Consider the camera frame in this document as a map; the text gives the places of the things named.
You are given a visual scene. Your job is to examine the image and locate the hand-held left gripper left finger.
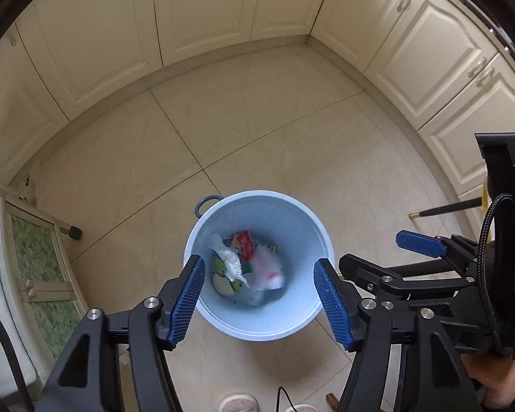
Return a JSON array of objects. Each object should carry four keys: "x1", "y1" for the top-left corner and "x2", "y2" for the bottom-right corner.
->
[{"x1": 34, "y1": 254, "x2": 207, "y2": 412}]

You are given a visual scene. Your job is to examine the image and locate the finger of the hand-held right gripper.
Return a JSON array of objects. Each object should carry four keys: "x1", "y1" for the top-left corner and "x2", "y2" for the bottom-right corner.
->
[
  {"x1": 396, "y1": 231, "x2": 483, "y2": 286},
  {"x1": 338, "y1": 253, "x2": 471, "y2": 310}
]

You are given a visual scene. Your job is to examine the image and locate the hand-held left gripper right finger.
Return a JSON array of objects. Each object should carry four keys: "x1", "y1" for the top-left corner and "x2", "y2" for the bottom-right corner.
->
[{"x1": 312, "y1": 257, "x2": 483, "y2": 412}]

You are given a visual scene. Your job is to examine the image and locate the yellow fruit peel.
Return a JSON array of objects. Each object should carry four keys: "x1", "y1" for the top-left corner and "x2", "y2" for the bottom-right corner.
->
[{"x1": 212, "y1": 259, "x2": 246, "y2": 297}]

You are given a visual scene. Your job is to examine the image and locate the clear plastic wrapper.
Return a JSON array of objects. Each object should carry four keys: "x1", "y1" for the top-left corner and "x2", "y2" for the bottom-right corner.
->
[{"x1": 208, "y1": 234, "x2": 246, "y2": 288}]

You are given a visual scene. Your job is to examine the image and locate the trash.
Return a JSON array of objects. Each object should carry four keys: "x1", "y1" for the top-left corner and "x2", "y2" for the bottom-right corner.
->
[{"x1": 242, "y1": 244, "x2": 287, "y2": 305}]

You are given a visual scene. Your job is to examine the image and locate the red snack packet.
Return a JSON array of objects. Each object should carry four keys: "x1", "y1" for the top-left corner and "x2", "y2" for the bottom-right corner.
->
[{"x1": 233, "y1": 231, "x2": 257, "y2": 262}]

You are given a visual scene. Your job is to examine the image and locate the blue trash bin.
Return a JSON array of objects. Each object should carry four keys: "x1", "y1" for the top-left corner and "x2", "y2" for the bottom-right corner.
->
[{"x1": 184, "y1": 190, "x2": 335, "y2": 343}]

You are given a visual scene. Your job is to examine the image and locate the person's right forearm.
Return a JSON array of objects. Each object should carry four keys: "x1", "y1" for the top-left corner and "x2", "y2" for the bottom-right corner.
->
[{"x1": 462, "y1": 351, "x2": 515, "y2": 409}]

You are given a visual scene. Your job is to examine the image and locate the round marble table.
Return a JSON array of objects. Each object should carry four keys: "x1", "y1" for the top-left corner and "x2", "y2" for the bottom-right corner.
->
[{"x1": 409, "y1": 197, "x2": 483, "y2": 220}]

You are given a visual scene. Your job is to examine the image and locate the green glass door cabinet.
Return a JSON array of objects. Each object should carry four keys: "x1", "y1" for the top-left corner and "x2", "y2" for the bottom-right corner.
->
[{"x1": 0, "y1": 195, "x2": 91, "y2": 400}]

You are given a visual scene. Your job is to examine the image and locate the cream stove base cabinet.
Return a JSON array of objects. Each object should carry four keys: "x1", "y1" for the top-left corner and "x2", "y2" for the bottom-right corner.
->
[{"x1": 309, "y1": 0, "x2": 515, "y2": 241}]

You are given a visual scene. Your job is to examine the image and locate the cream sink base cabinet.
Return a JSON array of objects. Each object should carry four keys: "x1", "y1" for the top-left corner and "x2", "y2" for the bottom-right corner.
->
[{"x1": 0, "y1": 0, "x2": 340, "y2": 181}]

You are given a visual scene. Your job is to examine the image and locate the black braided cable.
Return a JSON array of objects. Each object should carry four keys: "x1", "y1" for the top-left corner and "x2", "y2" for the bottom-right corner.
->
[{"x1": 478, "y1": 192, "x2": 515, "y2": 355}]

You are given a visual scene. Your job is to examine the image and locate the thin black cable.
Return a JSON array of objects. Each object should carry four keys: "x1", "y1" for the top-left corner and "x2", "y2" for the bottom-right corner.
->
[{"x1": 276, "y1": 386, "x2": 298, "y2": 412}]

